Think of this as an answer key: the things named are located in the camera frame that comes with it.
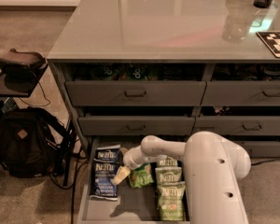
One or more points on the middle right drawer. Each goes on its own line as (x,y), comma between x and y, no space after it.
(239,120)

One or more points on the bottom right drawer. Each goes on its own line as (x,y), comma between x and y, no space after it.
(261,147)

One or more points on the top right drawer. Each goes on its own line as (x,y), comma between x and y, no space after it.
(244,85)

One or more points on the green kettle chip bag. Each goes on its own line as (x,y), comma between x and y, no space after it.
(170,201)
(168,162)
(168,174)

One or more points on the blue kettle chip bag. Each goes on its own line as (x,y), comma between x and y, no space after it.
(108,154)
(101,185)

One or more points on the open bottom left drawer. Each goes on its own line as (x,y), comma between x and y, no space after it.
(133,206)

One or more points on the black backpack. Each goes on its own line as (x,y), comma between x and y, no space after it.
(32,143)

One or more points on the checkered marker board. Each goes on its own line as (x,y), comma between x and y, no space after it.
(271,39)

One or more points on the grey cabinet counter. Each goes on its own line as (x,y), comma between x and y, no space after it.
(206,32)

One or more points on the middle left drawer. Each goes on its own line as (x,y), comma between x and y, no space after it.
(136,120)

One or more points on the green Dang snack bag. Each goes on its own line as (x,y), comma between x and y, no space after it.
(141,176)

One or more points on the black device on side table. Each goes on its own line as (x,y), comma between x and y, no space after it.
(21,64)

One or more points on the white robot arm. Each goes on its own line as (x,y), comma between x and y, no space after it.
(212,166)

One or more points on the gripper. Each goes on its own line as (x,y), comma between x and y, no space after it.
(130,161)

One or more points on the front green Kettle chip bag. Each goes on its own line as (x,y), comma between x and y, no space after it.
(170,201)

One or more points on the top left drawer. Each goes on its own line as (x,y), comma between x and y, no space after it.
(121,84)

